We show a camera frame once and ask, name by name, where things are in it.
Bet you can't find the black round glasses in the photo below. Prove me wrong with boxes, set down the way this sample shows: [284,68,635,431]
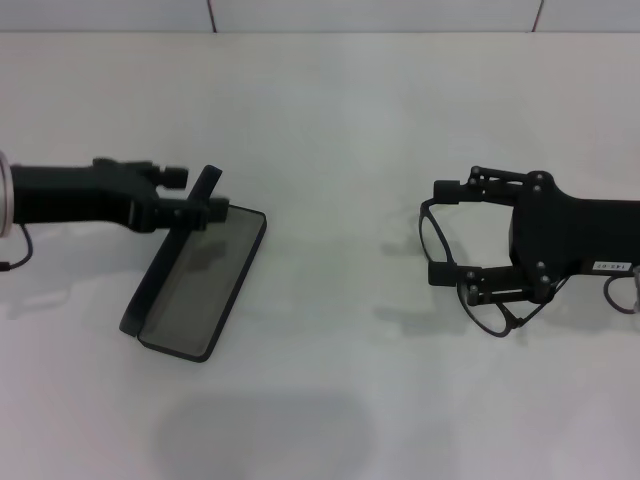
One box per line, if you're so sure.
[418,197,569,337]

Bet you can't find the right gripper grey cable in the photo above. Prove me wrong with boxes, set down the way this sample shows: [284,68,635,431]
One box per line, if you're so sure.
[603,267,640,317]

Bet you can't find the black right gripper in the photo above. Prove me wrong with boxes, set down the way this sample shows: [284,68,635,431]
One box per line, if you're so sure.
[428,166,640,308]

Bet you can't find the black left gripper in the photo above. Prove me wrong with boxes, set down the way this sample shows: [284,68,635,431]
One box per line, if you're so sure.
[9,157,231,235]

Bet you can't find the black glasses case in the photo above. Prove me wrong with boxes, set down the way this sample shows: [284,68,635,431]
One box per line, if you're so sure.
[118,163,268,364]

